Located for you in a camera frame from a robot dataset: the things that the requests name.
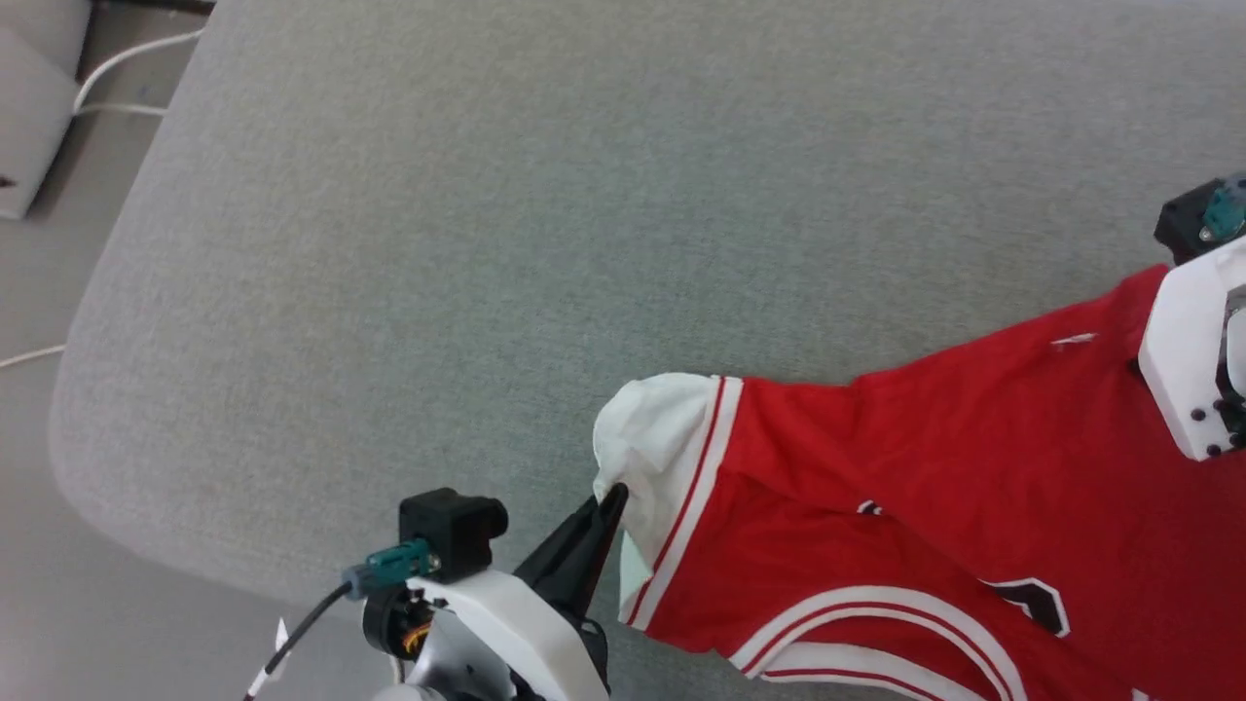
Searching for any white floor cable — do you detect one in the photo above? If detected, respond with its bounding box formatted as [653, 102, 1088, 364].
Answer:
[73, 29, 205, 120]
[0, 344, 67, 371]

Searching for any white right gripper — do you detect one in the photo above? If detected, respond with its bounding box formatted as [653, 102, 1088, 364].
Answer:
[1137, 234, 1246, 463]

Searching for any grey fabric sofa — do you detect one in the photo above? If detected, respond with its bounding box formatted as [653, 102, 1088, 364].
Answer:
[49, 0, 1246, 701]

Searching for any red and white basketball jersey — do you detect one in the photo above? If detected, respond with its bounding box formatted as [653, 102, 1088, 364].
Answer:
[592, 263, 1246, 701]

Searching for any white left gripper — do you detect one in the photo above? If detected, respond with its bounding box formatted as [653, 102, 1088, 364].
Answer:
[407, 483, 630, 701]

